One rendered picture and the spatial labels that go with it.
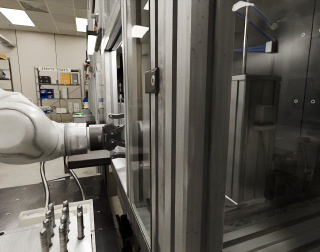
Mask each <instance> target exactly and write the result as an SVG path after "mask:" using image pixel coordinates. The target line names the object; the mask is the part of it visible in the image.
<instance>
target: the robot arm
mask: <svg viewBox="0 0 320 252"><path fill-rule="evenodd" d="M124 117H125V113H119V114H112V113H109V114H108V122H107V123H105V124H94V125H89V127H87V124H86V123H57V122H55V121H52V120H50V119H49V118H48V117H47V116H46V115H45V113H44V112H43V111H42V110H41V109H40V108H39V107H37V106H36V105H35V104H33V103H32V102H31V101H30V100H28V99H27V98H26V97H25V96H23V95H22V94H21V93H19V92H8V91H5V90H3V89H1V88H0V163H4V164H9V165H28V164H33V163H38V162H46V161H51V160H54V159H57V158H60V157H64V156H72V155H82V154H87V153H88V149H90V151H99V150H108V151H109V156H110V159H111V160H113V159H117V158H126V153H125V152H116V151H113V149H114V148H115V147H117V146H120V147H123V148H126V147H125V142H123V141H122V138H121V135H122V130H124V129H125V123H123V124H120V125H118V126H115V125H114V124H112V122H113V121H115V120H116V119H121V118H124Z"/></svg>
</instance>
